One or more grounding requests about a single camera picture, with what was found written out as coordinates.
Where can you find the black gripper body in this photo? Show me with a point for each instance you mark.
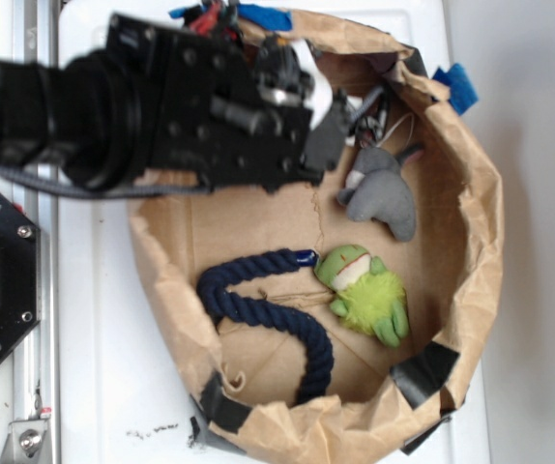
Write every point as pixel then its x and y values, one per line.
pixel 201 106

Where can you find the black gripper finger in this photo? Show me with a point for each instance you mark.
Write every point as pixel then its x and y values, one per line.
pixel 325 144

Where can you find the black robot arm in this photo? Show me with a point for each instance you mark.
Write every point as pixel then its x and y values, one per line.
pixel 67 131

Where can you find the grey plush bunny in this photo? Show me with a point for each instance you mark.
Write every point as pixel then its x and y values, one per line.
pixel 374 189

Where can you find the blue tape top left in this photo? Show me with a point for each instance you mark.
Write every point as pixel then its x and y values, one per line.
pixel 265 17

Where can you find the blue tape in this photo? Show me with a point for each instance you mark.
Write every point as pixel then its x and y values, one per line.
pixel 463 94
pixel 265 17

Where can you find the blue tape top right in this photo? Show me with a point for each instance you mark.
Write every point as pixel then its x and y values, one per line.
pixel 463 94

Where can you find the green plush frog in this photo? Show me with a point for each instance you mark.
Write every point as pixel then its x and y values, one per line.
pixel 369 298

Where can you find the brown paper bag bin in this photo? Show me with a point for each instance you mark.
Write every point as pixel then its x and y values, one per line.
pixel 452 270

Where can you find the black tape lower right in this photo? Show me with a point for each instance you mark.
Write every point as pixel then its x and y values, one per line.
pixel 421 376

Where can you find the black tape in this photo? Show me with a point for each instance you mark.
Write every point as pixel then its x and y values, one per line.
pixel 421 376
pixel 215 407

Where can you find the black tape lower left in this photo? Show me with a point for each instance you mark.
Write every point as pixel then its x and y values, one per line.
pixel 215 407

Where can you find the aluminium extrusion rail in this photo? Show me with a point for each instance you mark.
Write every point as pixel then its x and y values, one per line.
pixel 36 380

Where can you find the navy blue rope toy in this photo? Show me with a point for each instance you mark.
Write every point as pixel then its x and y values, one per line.
pixel 219 302

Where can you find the metal corner bracket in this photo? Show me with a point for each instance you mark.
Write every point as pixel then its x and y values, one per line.
pixel 28 442

